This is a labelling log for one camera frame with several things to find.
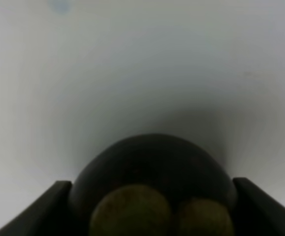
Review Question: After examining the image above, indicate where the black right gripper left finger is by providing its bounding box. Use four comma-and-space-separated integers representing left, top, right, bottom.
0, 181, 72, 236

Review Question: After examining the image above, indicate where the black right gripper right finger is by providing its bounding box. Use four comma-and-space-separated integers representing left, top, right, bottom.
232, 177, 285, 236

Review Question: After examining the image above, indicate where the dark mangosteen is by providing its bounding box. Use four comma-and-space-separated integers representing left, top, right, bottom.
68, 134, 237, 236

